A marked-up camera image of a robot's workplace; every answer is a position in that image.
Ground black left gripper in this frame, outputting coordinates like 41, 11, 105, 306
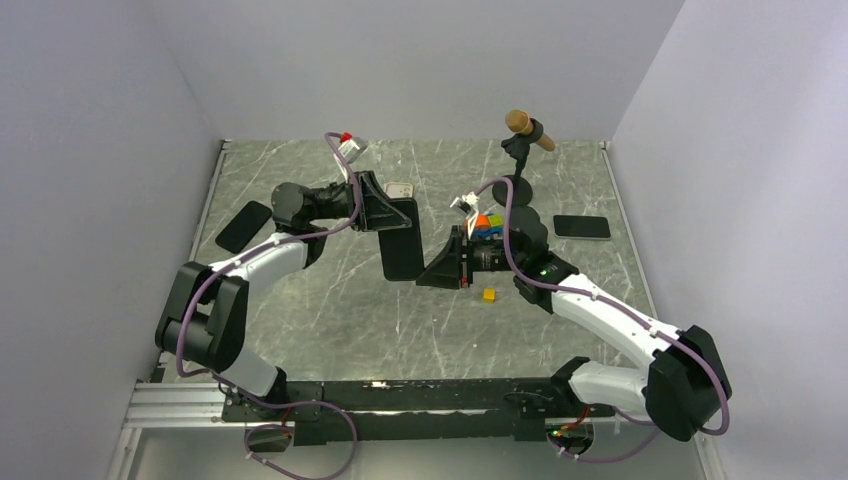
311, 171, 415, 233

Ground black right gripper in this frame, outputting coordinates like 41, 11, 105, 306
417, 225, 525, 289

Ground black phone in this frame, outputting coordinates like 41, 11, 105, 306
378, 198, 425, 282
214, 200, 272, 254

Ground black smartphone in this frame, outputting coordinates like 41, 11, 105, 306
552, 215, 611, 240

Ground beige phone case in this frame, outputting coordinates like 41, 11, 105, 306
384, 182, 414, 199

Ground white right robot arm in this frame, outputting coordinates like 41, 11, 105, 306
416, 201, 732, 441

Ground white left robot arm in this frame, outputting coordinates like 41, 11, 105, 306
154, 171, 424, 420

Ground yellow cube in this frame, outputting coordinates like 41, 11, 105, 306
482, 288, 497, 304

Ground orange blue toy car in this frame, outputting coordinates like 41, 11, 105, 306
471, 213, 504, 240

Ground black microphone stand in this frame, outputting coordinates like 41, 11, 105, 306
492, 133, 533, 207

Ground wooden microphone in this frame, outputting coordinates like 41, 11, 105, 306
505, 109, 556, 152

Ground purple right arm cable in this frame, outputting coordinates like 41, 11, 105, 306
471, 176, 731, 465

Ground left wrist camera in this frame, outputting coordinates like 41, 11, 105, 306
338, 132, 368, 166

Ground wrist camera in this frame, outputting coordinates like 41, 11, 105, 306
338, 132, 368, 166
451, 192, 483, 239

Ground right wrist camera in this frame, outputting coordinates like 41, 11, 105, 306
451, 192, 483, 239

